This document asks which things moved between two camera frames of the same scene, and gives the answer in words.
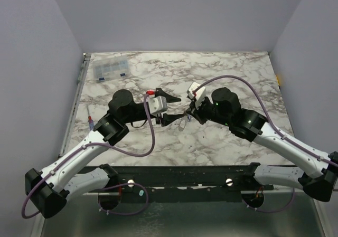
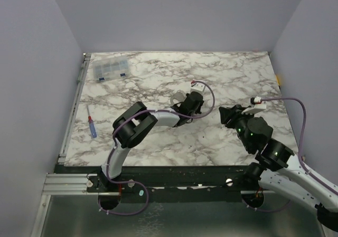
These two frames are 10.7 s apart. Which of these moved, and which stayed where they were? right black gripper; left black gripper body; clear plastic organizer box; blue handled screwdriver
Moved: left black gripper body; right black gripper
Stayed: blue handled screwdriver; clear plastic organizer box
